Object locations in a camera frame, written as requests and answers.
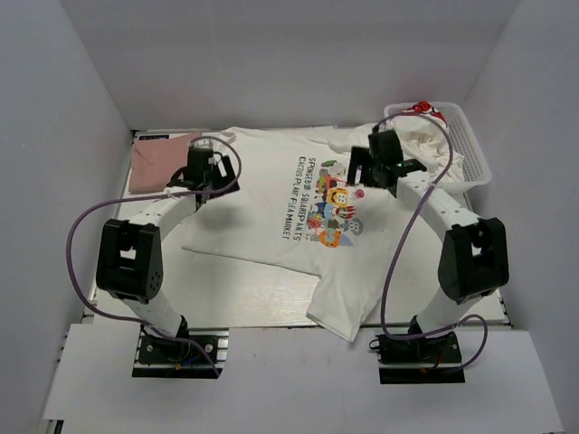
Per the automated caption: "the white cartoon print t shirt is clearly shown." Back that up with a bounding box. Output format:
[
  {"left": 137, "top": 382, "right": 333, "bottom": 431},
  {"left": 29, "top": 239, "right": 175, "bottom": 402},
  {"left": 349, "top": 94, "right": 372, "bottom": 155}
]
[{"left": 182, "top": 127, "right": 404, "bottom": 342}]

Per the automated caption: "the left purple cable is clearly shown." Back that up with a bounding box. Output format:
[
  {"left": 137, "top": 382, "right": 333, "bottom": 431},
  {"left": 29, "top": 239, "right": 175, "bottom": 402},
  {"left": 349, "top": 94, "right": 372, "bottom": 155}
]
[{"left": 66, "top": 135, "right": 244, "bottom": 379}]

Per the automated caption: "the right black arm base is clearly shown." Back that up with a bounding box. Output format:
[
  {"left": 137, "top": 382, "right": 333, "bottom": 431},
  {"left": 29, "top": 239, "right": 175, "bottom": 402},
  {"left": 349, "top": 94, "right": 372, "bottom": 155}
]
[{"left": 368, "top": 332, "right": 465, "bottom": 385}]

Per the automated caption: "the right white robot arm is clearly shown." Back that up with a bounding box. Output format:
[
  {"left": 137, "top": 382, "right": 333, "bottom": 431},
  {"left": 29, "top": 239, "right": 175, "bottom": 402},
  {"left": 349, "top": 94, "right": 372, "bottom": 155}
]
[{"left": 346, "top": 146, "right": 509, "bottom": 361}]

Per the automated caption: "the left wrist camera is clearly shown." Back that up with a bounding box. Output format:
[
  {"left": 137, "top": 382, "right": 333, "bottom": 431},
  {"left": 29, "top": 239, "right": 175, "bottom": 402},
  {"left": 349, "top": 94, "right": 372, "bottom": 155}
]
[{"left": 186, "top": 137, "right": 223, "bottom": 169}]

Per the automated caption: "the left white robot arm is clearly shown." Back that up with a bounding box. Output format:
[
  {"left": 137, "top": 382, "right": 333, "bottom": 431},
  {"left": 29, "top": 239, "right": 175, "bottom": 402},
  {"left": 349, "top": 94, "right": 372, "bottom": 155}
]
[{"left": 96, "top": 149, "right": 240, "bottom": 361}]

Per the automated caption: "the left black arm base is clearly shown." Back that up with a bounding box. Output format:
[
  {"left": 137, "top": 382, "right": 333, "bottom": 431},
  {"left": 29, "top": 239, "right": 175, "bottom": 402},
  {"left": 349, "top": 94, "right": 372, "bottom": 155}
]
[{"left": 132, "top": 331, "right": 229, "bottom": 380}]

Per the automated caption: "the white plastic basket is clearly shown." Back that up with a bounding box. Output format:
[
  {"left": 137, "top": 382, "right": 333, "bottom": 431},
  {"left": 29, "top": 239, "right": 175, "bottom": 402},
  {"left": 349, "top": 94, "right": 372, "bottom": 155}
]
[{"left": 380, "top": 101, "right": 491, "bottom": 194}]

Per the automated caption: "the folded pink t shirt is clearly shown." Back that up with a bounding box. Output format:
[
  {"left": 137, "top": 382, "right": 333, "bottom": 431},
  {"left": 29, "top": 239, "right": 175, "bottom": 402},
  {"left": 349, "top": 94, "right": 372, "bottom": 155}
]
[{"left": 128, "top": 133, "right": 202, "bottom": 194}]

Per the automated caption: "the white red print t shirt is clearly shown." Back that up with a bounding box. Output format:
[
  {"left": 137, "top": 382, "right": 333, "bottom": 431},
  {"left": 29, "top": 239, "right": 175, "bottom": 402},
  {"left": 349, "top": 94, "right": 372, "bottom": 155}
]
[{"left": 386, "top": 101, "right": 450, "bottom": 179}]

